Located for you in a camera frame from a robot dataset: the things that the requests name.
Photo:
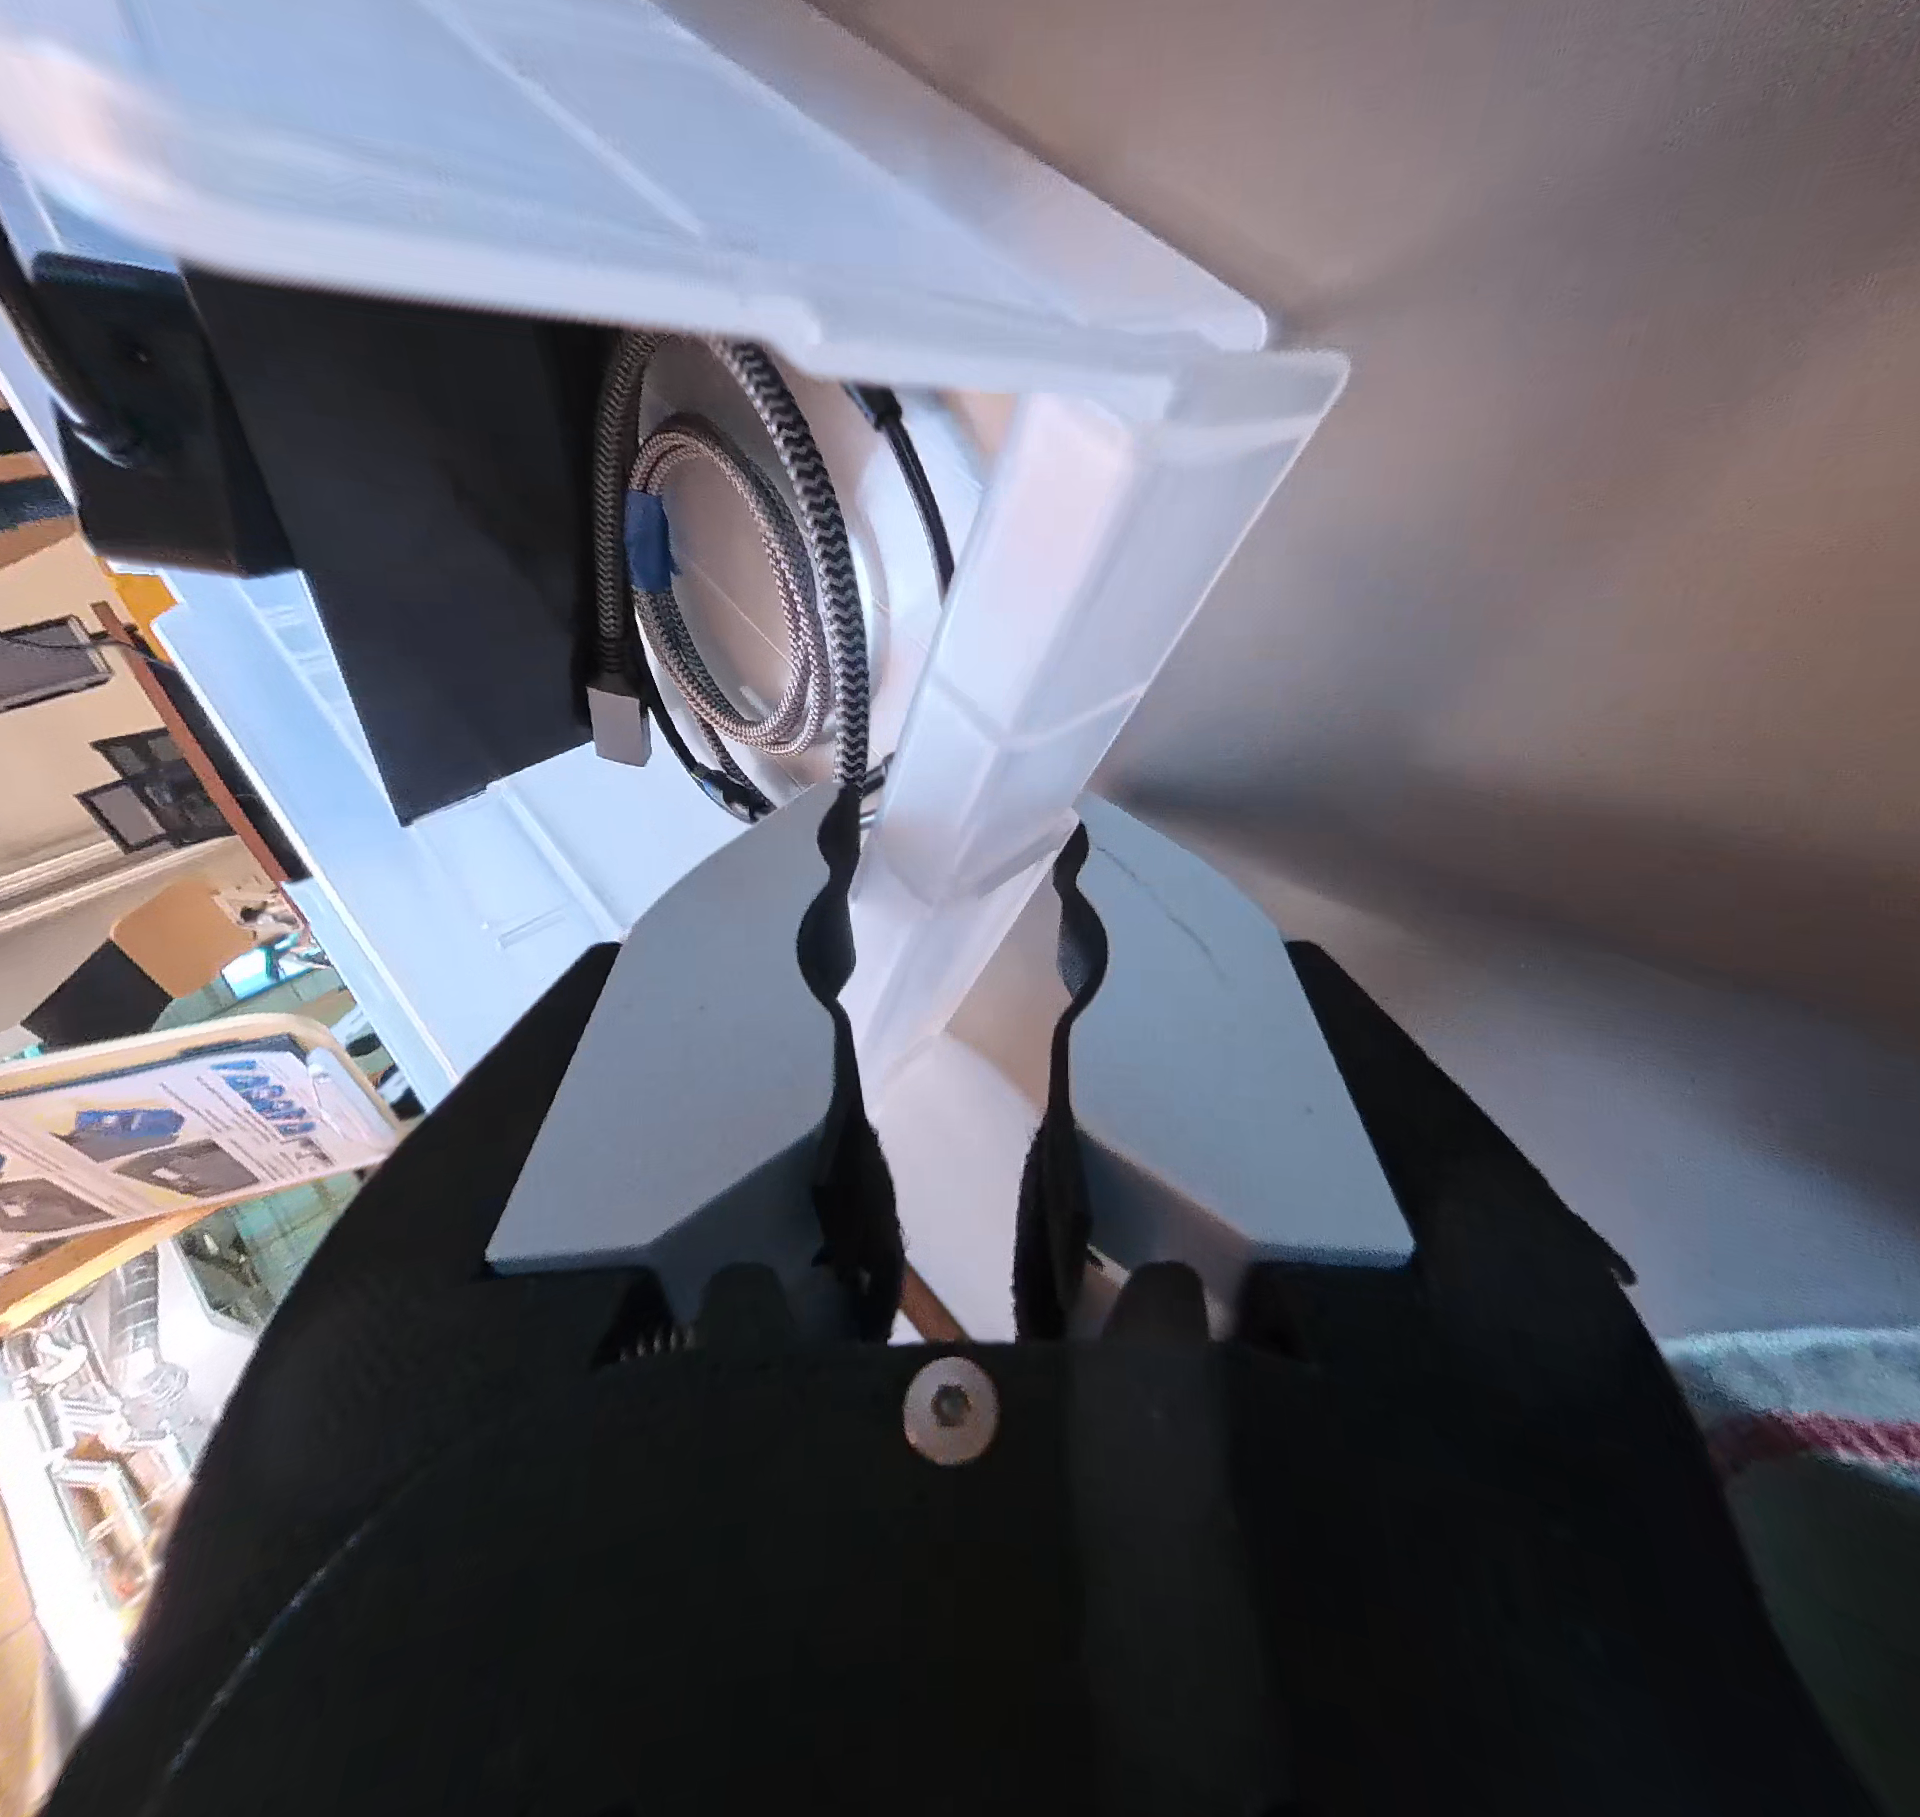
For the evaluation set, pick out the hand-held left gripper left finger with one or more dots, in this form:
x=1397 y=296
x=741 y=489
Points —
x=674 y=1083

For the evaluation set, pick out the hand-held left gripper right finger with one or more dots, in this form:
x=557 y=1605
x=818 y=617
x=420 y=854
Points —
x=1245 y=1083

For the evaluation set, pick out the black multi-port USB hub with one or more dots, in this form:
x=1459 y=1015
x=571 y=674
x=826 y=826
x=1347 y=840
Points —
x=167 y=421

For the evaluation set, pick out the clear plastic bin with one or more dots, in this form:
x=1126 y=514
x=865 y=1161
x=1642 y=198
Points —
x=450 y=122

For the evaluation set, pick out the small instruction board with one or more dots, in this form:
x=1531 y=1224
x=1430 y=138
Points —
x=181 y=1126

